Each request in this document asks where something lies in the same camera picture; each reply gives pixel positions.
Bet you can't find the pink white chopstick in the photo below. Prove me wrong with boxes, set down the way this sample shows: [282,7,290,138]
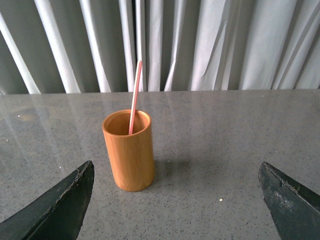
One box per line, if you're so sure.
[128,60,143,135]

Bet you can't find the grey pleated curtain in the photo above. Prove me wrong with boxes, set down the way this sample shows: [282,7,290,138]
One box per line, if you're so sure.
[0,0,320,95]

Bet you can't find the orange bamboo chopstick holder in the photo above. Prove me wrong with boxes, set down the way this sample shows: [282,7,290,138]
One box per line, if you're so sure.
[102,109,155,192]

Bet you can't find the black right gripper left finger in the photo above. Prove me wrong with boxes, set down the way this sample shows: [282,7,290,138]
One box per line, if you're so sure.
[0,160,95,240]

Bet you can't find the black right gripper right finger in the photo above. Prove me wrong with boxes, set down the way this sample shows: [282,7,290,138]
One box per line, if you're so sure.
[258,161,320,240]

